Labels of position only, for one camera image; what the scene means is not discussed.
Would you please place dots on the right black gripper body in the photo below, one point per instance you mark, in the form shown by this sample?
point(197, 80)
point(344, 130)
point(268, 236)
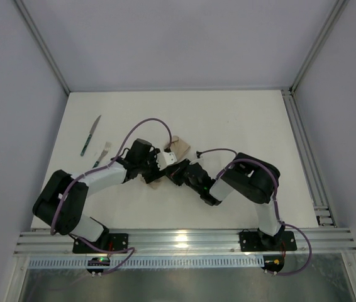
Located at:
point(177, 173)

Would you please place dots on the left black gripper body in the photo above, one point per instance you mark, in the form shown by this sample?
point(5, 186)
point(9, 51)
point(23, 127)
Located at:
point(152, 170)

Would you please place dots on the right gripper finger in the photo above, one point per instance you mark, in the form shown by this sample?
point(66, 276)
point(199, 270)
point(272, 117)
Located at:
point(176, 179)
point(177, 168)

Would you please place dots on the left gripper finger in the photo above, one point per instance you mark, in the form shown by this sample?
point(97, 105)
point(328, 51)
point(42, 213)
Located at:
point(150, 177)
point(153, 158)

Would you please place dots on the beige cloth napkin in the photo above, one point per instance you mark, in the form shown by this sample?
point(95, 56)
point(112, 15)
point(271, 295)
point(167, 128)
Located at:
point(178, 146)

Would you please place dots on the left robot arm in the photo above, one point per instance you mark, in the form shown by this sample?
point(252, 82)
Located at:
point(61, 203)

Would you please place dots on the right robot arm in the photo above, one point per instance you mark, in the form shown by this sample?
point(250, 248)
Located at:
point(254, 179)

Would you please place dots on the silver fork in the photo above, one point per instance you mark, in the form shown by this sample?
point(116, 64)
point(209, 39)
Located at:
point(102, 155)

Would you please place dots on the left controller board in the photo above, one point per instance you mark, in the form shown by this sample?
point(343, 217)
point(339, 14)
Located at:
point(97, 265)

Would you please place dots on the controller board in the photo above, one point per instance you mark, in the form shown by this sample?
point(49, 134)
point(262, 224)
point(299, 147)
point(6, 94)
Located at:
point(273, 264)
point(97, 265)

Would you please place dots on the right controller board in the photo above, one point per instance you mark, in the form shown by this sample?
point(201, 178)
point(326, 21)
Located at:
point(273, 264)

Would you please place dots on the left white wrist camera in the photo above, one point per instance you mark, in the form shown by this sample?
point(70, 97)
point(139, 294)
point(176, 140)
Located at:
point(165, 159)

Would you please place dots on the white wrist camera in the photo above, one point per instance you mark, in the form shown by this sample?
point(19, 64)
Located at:
point(198, 159)
point(165, 159)

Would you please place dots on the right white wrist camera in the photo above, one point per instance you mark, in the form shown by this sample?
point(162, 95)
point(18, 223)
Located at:
point(198, 159)

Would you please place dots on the green handled knife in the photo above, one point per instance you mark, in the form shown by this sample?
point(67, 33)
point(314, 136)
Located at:
point(91, 132)

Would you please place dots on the slotted cable duct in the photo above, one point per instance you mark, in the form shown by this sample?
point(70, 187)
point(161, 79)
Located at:
point(152, 262)

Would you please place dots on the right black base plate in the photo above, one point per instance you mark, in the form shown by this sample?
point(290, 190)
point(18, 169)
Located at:
point(257, 241)

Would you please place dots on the right aluminium side rail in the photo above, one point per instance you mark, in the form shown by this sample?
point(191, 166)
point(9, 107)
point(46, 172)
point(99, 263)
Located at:
point(319, 196)

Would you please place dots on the front aluminium rail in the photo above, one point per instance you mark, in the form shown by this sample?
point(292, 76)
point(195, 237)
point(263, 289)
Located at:
point(182, 242)

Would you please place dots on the left frame post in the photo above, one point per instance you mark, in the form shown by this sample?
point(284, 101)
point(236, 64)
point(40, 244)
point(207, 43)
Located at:
point(41, 44)

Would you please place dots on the frame post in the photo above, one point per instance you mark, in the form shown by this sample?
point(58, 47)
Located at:
point(328, 25)
point(41, 44)

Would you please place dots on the right frame post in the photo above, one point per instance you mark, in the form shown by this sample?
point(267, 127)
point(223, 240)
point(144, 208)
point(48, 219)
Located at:
point(328, 25)

